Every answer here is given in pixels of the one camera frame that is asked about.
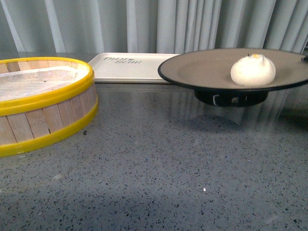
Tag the beige plate with black rim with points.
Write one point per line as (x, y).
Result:
(208, 74)

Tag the white steamed bun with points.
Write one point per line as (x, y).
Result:
(253, 70)

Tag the white rectangular tray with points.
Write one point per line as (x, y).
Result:
(128, 67)

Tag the yellow rimmed wooden steamer basket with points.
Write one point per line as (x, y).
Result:
(34, 122)

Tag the white mesh steamer liner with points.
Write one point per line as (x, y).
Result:
(21, 84)

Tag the grey pleated curtain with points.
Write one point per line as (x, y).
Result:
(151, 26)

